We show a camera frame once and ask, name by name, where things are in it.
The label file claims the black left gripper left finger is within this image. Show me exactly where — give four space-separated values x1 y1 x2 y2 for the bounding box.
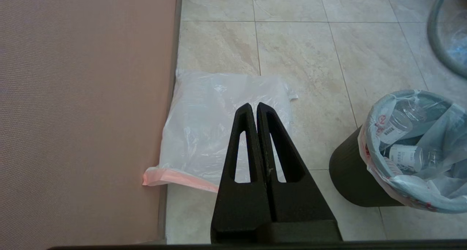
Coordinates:
211 103 271 243

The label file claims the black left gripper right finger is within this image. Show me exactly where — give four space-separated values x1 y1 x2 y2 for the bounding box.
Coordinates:
256 102 343 242

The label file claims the white trash bag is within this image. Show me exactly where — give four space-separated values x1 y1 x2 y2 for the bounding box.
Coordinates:
359 90 467 214
142 69 299 193

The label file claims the grey bin rim ring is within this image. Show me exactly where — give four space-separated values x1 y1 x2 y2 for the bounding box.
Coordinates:
427 0 467 79

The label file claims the black round trash bin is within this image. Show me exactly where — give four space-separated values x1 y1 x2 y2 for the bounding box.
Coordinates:
329 125 406 208

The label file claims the white folded trash bag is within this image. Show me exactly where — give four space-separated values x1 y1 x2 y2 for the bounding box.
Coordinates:
142 69 299 193

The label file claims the plastic bottle white label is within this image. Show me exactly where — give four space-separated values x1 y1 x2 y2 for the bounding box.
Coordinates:
381 144 443 174

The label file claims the clear empty plastic bottle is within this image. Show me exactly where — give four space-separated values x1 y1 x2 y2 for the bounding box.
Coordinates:
378 100 436 145

